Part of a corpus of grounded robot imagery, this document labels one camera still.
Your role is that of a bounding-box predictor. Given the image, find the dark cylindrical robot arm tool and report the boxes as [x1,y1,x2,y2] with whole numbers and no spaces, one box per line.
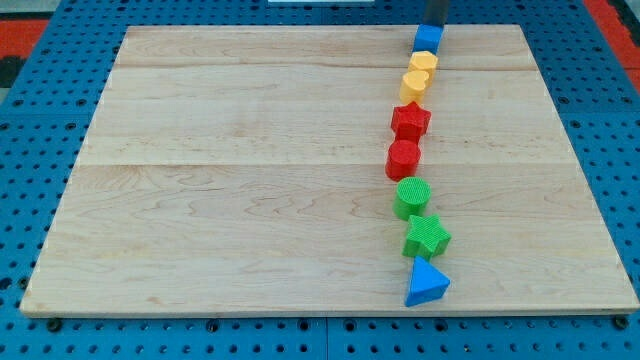
[422,0,450,27]

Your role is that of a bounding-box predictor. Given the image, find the blue cube block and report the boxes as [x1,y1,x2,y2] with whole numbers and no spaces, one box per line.
[413,24,444,54]

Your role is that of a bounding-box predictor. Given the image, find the yellow hexagon block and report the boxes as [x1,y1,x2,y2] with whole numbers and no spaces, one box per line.
[408,51,439,81]

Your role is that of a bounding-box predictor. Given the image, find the yellow heart block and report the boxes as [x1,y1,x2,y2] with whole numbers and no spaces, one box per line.
[399,70,431,105]

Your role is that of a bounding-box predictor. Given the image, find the red star block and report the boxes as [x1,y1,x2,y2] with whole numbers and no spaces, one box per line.
[390,102,431,144]

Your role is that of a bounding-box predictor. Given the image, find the wooden board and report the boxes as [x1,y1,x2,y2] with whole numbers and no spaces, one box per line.
[20,25,639,318]

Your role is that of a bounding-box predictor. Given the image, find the red cylinder block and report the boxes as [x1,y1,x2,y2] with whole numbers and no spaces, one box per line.
[385,140,421,181]

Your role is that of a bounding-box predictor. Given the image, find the green cylinder block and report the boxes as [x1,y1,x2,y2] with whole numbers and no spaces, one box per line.
[392,177,431,220]

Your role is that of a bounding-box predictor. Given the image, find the green star block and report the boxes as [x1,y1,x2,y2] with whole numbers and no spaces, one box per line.
[402,214,452,261]

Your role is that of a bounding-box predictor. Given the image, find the blue triangle block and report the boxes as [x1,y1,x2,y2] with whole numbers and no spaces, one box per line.
[405,256,451,307]

